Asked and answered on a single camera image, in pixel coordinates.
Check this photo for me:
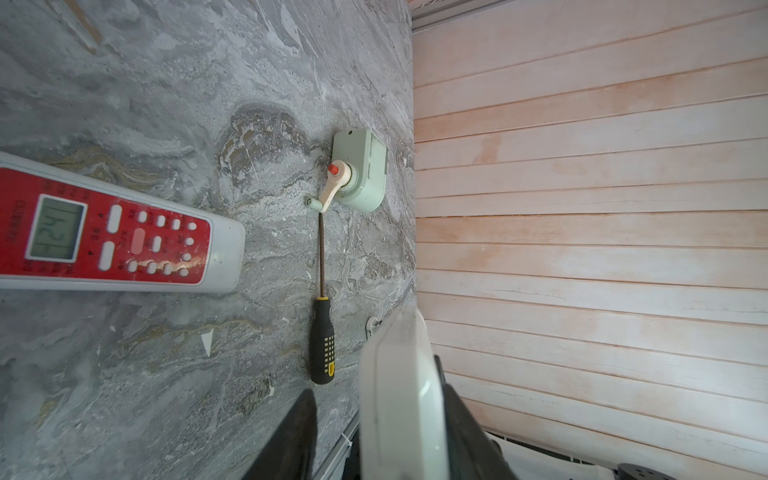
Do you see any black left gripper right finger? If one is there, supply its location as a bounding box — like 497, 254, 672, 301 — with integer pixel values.
434, 355, 518, 480

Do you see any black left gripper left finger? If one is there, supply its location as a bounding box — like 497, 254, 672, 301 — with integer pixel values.
242, 389, 318, 480

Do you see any mint green pencil sharpener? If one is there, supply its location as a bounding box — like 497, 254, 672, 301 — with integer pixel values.
305, 129, 387, 213

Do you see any black yellow handled screwdriver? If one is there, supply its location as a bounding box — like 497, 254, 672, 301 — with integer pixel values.
309, 214, 336, 385

